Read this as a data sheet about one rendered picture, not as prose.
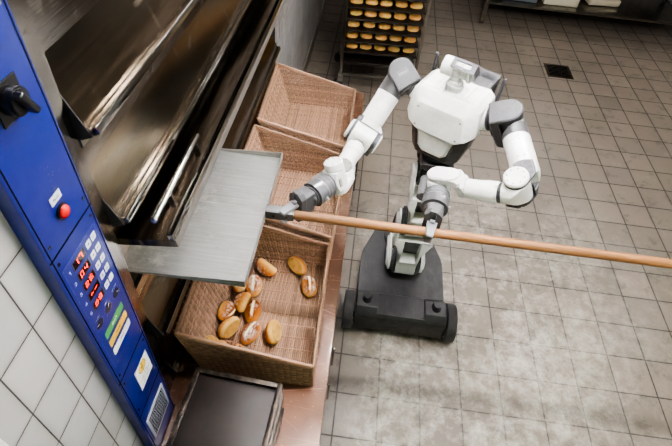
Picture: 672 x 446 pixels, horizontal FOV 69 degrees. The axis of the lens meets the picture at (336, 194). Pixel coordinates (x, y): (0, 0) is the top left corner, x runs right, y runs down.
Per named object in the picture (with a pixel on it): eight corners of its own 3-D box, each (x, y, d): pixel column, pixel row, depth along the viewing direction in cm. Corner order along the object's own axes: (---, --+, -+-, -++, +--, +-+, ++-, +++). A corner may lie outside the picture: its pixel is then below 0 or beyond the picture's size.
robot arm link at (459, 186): (428, 196, 170) (465, 202, 163) (423, 176, 165) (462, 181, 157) (435, 184, 174) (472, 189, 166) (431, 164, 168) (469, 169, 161)
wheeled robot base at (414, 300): (356, 236, 303) (362, 198, 279) (440, 247, 301) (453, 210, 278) (346, 329, 258) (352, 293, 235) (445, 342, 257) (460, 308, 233)
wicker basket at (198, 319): (182, 372, 179) (169, 335, 160) (222, 251, 219) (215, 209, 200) (314, 389, 178) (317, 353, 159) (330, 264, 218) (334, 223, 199)
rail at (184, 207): (175, 241, 117) (167, 240, 118) (299, -37, 244) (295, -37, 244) (173, 235, 116) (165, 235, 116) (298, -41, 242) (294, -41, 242)
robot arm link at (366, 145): (331, 162, 177) (347, 137, 192) (355, 177, 177) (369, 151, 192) (343, 141, 171) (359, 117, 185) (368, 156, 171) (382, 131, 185)
